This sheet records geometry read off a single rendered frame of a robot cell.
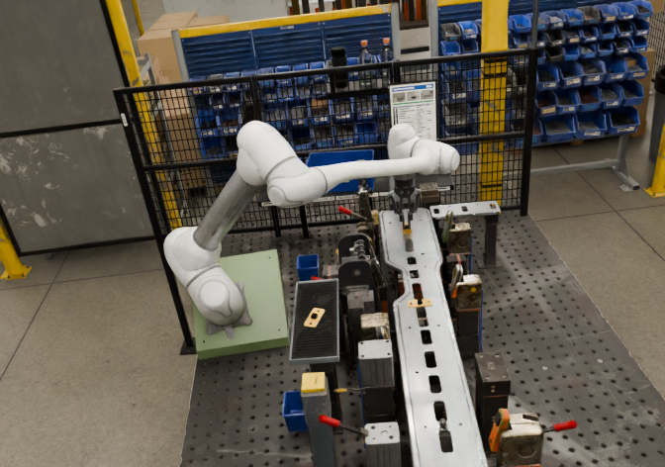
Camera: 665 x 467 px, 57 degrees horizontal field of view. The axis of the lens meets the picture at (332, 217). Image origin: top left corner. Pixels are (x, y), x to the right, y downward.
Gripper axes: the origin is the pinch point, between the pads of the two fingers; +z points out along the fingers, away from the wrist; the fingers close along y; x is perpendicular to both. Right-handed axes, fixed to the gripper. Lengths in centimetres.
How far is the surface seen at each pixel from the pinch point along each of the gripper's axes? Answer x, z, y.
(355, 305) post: -58, -5, -22
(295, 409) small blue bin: -64, 33, -46
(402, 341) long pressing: -66, 4, -8
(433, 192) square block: 23.3, 1.1, 14.3
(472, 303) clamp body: -43.6, 9.5, 18.6
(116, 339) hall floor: 65, 105, -172
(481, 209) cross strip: 13.5, 5.9, 33.1
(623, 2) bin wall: 214, -24, 167
